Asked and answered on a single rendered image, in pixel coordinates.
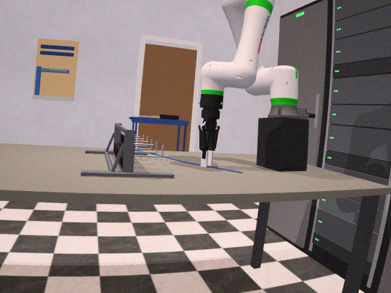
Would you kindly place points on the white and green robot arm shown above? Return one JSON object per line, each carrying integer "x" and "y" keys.
{"x": 248, "y": 20}

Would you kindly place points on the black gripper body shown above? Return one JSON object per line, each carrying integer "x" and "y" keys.
{"x": 210, "y": 117}

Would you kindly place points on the grey patch panel rack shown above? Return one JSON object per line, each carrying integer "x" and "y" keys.
{"x": 124, "y": 156}

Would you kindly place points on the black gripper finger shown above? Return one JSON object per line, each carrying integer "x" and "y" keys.
{"x": 204, "y": 138}
{"x": 212, "y": 143}

